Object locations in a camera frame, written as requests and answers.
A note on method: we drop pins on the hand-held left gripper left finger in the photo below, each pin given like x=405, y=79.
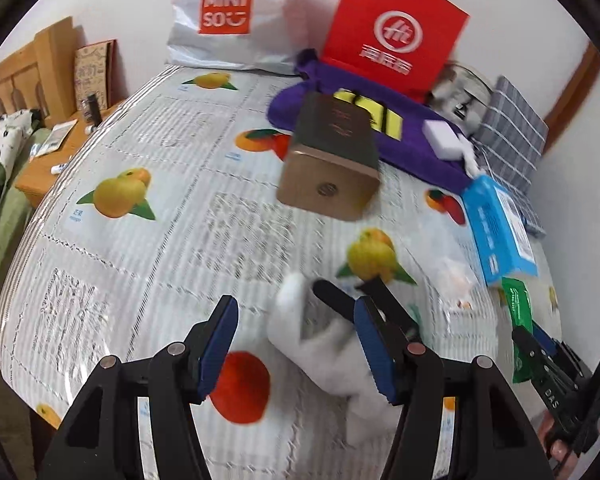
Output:
x=217, y=345

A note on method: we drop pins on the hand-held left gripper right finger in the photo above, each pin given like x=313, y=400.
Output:
x=375, y=355

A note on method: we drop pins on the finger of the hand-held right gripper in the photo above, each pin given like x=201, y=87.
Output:
x=562, y=352
x=540, y=365

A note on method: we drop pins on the white sock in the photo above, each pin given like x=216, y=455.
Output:
x=325, y=355
x=472, y=160

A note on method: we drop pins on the green packet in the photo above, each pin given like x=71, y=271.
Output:
x=517, y=310

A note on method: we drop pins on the white foam block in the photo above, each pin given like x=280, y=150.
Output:
x=442, y=137

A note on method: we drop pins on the person's right hand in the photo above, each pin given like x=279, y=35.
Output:
x=555, y=445

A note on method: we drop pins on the fruit print tablecloth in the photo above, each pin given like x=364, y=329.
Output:
x=155, y=260

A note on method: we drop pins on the blue cardboard box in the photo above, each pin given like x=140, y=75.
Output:
x=500, y=230

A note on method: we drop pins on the purple cloth bag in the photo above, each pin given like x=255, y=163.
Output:
x=420, y=160

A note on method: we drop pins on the dark gold tin box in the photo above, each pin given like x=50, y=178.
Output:
x=330, y=160

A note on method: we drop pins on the grey plaid cloth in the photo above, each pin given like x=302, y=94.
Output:
x=515, y=125

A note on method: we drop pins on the white tube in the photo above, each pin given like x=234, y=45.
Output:
x=60, y=166

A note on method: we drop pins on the wooden nightstand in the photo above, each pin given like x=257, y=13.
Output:
x=45, y=180

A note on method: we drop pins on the green bedsheet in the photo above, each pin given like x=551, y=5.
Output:
x=5, y=230

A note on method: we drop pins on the white sachet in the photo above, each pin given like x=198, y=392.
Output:
x=55, y=137

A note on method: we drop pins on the small dark bottle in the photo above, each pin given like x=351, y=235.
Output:
x=92, y=110

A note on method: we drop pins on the grey backpack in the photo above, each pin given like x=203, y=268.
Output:
x=460, y=90

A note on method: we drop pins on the white flower print cloth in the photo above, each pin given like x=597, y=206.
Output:
x=10, y=135

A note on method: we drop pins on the patterned brown notebook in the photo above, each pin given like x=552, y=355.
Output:
x=94, y=72

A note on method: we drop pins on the wooden headboard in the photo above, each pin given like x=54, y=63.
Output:
x=35, y=70

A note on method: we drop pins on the white plastic shopping bag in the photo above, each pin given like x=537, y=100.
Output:
x=230, y=15

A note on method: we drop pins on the red paper bag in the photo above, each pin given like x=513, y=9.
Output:
x=395, y=25

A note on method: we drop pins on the brown wooden door frame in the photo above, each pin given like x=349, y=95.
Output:
x=575, y=95

